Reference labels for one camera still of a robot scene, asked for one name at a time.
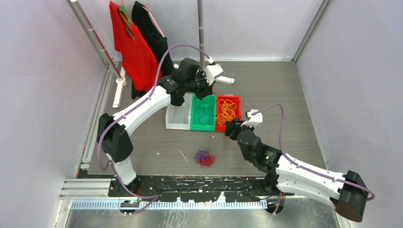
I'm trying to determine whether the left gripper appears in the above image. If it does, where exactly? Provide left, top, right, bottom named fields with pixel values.
left=185, top=69, right=215, bottom=101

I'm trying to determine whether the yellow cable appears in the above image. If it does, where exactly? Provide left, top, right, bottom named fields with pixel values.
left=217, top=98, right=239, bottom=126

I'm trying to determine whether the cable bundle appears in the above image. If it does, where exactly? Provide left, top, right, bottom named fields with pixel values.
left=193, top=147, right=217, bottom=168

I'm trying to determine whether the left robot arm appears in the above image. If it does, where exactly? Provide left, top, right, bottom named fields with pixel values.
left=97, top=58, right=223, bottom=196

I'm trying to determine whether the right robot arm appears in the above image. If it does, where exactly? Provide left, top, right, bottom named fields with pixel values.
left=225, top=118, right=369, bottom=222

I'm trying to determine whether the red plastic bin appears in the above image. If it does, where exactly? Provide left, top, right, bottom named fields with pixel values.
left=215, top=95, right=242, bottom=133

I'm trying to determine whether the green plastic bin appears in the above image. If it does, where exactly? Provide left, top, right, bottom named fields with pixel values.
left=190, top=94, right=217, bottom=132

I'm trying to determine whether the white plastic bin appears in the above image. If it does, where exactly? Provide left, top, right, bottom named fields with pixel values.
left=165, top=93, right=193, bottom=130

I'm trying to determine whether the garment rack centre pole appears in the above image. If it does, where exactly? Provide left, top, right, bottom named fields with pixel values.
left=173, top=0, right=236, bottom=85

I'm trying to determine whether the red t-shirt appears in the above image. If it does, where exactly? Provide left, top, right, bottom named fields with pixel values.
left=109, top=1, right=159, bottom=92

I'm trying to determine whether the black t-shirt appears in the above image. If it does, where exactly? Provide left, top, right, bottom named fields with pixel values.
left=131, top=1, right=174, bottom=100

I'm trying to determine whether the pink clothes hanger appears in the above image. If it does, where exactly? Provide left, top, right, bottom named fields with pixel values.
left=143, top=2, right=165, bottom=38

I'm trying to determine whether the green clothes hanger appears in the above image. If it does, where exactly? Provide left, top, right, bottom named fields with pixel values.
left=118, top=5, right=135, bottom=40

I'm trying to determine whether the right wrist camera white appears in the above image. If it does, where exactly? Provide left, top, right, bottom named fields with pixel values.
left=241, top=109, right=263, bottom=127

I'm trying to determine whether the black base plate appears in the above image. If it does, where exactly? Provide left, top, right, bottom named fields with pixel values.
left=128, top=175, right=278, bottom=203

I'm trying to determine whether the aluminium rail frame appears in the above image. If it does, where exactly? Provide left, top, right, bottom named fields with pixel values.
left=59, top=177, right=278, bottom=213

